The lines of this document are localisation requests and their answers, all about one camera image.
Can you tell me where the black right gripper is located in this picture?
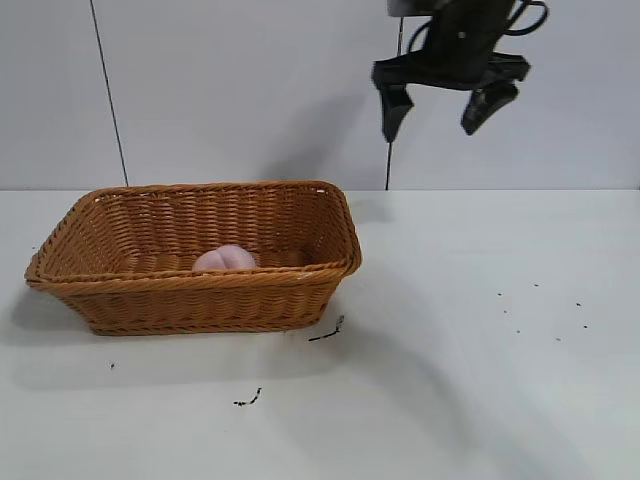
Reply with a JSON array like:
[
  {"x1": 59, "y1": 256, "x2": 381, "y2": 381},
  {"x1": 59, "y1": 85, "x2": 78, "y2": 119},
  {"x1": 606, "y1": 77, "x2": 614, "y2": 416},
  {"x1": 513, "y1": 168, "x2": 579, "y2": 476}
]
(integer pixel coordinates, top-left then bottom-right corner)
[{"x1": 372, "y1": 0, "x2": 532, "y2": 140}]

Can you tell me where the brown wicker basket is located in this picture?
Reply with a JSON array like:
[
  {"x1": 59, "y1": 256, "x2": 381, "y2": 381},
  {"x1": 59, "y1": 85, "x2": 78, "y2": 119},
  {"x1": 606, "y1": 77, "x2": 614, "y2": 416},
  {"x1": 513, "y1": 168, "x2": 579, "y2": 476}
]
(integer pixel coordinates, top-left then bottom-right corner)
[{"x1": 24, "y1": 180, "x2": 364, "y2": 337}]

